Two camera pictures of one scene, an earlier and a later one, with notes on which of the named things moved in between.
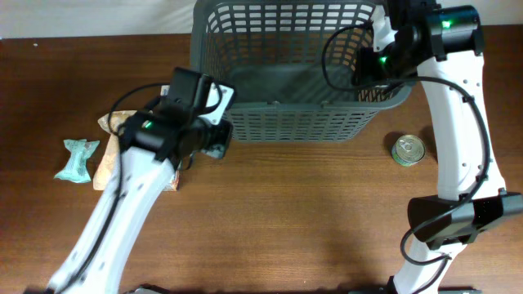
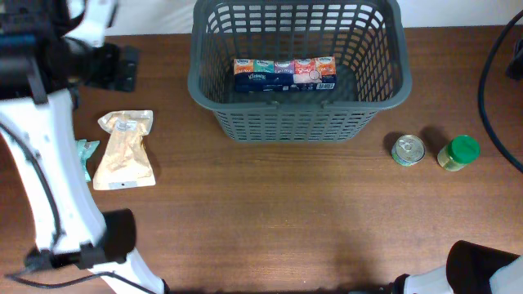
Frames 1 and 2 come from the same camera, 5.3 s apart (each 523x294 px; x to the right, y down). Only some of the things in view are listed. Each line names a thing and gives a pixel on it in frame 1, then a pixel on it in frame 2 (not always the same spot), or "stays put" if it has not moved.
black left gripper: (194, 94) -> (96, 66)
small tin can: (408, 149) stays put
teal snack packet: (77, 170) stays put
